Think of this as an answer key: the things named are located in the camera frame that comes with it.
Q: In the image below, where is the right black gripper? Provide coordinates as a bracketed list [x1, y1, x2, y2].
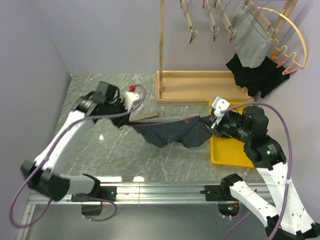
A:
[200, 112, 252, 143]

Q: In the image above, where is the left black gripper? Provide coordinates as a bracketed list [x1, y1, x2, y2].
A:
[104, 97, 134, 129]

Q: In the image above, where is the wooden clip hanger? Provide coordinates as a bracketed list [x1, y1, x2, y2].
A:
[242, 0, 277, 38]
[179, 0, 198, 44]
[113, 110, 164, 129]
[202, 0, 220, 42]
[213, 0, 237, 43]

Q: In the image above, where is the striped navy underwear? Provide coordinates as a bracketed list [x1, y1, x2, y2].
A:
[129, 115, 214, 149]

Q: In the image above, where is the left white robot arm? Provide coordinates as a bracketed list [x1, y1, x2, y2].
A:
[20, 81, 146, 202]

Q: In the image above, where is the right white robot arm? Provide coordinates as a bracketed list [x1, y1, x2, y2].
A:
[202, 105, 320, 240]

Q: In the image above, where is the black hanging underwear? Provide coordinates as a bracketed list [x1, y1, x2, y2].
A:
[226, 54, 290, 98]

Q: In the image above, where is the gold semicircle clip hanger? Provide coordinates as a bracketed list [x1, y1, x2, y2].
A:
[257, 6, 308, 69]

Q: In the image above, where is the yellow plastic tray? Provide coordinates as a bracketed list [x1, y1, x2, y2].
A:
[208, 99, 258, 169]

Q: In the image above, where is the wooden drying rack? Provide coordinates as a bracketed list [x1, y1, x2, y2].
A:
[156, 0, 298, 106]

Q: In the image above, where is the pink clothespin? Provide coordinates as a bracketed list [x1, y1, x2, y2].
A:
[276, 55, 286, 68]
[282, 62, 298, 76]

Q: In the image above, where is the orange clothespin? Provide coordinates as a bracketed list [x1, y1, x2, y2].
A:
[270, 50, 279, 61]

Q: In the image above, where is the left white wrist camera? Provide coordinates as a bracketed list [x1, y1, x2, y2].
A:
[123, 85, 141, 111]

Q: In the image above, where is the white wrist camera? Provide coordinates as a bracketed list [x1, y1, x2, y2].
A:
[123, 85, 141, 111]
[209, 96, 230, 130]

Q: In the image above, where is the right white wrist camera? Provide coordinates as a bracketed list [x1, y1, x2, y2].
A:
[209, 96, 230, 130]

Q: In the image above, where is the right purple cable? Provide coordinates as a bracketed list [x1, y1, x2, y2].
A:
[219, 101, 293, 240]

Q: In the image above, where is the aluminium mounting rail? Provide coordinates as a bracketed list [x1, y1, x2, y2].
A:
[14, 181, 303, 240]

